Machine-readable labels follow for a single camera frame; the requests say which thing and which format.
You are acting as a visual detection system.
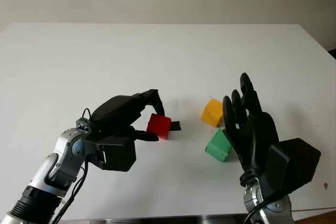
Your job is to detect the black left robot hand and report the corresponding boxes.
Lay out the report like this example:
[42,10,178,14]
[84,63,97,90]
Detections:
[89,89,166,142]

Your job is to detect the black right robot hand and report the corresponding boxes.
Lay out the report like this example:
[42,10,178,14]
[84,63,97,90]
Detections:
[222,72,280,183]

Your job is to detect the green cube block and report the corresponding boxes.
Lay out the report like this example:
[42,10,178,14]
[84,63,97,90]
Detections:
[204,129,233,162]

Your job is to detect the red cube block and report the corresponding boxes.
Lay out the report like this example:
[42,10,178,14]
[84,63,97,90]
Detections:
[146,113,172,140]

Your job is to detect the yellow cube block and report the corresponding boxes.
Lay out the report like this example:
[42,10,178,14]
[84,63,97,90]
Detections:
[201,98,225,127]

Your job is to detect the black tape strip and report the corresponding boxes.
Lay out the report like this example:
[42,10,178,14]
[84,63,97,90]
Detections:
[169,120,182,132]

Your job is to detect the dark robot torso edge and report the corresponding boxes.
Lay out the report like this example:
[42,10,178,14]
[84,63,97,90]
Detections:
[103,216,246,224]

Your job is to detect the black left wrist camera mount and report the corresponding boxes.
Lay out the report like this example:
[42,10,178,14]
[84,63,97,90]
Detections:
[83,136,137,173]

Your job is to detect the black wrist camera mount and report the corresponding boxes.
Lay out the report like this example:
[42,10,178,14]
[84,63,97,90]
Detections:
[83,136,137,173]
[267,137,321,193]

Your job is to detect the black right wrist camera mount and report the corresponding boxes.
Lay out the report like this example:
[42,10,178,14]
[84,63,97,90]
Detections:
[267,137,321,193]

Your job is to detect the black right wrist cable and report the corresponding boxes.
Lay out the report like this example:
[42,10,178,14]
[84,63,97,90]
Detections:
[245,191,286,224]

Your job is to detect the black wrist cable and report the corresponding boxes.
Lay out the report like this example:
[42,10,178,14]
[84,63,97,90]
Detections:
[49,108,92,224]
[245,191,286,224]

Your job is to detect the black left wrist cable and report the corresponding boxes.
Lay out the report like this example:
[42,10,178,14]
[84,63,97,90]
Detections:
[49,108,92,224]

